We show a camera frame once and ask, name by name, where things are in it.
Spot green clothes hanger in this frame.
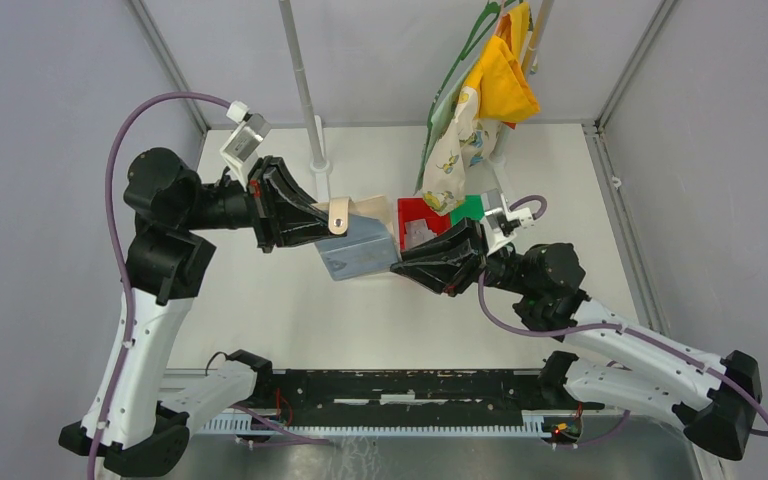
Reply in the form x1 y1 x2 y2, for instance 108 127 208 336
415 0 523 191

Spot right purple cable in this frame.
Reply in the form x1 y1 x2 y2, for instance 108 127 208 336
476 194 768 439

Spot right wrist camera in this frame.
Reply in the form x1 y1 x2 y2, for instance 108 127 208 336
480 189 535 255

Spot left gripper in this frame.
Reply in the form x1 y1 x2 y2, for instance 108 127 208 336
181 154 349 252

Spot right stand pole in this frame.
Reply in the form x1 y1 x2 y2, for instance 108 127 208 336
487 0 556 200

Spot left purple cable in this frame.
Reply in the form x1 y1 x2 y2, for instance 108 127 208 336
85 92 249 480

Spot purple cable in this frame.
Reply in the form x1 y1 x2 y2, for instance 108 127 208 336
85 92 249 480
476 194 768 439

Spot yellow cloth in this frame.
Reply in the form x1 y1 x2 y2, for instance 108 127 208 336
459 1 540 125

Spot white cards in red bin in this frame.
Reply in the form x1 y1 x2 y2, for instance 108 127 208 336
404 219 437 250

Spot green plastic bin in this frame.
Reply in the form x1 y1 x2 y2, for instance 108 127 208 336
449 195 485 226

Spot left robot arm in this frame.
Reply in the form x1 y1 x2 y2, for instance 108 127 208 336
58 147 331 478

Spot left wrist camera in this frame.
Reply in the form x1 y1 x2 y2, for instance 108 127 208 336
220 113 271 184

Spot white stand pole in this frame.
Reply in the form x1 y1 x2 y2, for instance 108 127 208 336
278 0 332 202

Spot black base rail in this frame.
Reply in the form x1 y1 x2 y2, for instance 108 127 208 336
243 369 581 427

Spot tan leather card holder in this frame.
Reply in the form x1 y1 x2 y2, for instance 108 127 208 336
313 195 400 281

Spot patterned white cloth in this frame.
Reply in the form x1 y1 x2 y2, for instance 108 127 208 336
418 85 499 216

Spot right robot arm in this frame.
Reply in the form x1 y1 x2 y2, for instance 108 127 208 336
391 219 763 461

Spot white cable duct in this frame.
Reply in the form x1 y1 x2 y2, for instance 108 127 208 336
197 412 551 439

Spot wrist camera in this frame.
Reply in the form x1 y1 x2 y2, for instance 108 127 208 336
480 189 535 255
220 113 271 184

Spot red plastic bin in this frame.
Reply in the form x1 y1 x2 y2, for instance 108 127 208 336
397 198 451 252

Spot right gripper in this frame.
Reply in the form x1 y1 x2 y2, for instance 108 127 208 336
390 215 534 296

